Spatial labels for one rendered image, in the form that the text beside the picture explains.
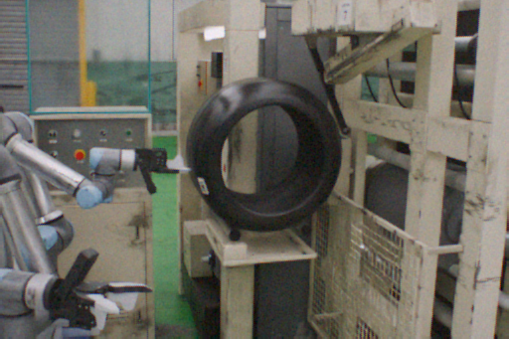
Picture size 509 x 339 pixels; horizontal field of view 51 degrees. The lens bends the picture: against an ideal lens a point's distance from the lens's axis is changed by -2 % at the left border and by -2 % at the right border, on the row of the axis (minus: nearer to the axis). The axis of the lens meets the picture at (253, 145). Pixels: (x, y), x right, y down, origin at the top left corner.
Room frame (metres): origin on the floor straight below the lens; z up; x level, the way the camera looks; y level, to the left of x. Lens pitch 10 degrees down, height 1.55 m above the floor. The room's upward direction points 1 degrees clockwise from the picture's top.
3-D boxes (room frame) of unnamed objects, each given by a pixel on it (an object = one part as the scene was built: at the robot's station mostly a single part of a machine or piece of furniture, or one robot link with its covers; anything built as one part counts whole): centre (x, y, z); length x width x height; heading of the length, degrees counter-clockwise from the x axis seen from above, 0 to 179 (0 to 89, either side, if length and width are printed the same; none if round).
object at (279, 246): (2.10, -0.03, 0.80); 0.37 x 0.36 x 0.02; 106
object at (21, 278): (1.09, 0.52, 1.04); 0.11 x 0.08 x 0.09; 76
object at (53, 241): (1.75, 0.73, 0.88); 0.13 x 0.12 x 0.14; 178
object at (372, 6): (2.06, -0.35, 1.71); 0.61 x 0.25 x 0.15; 16
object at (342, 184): (2.41, -0.33, 1.05); 0.20 x 0.15 x 0.30; 16
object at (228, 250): (2.06, 0.11, 0.83); 0.36 x 0.09 x 0.06; 16
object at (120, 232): (2.65, 0.81, 0.63); 0.56 x 0.41 x 1.27; 106
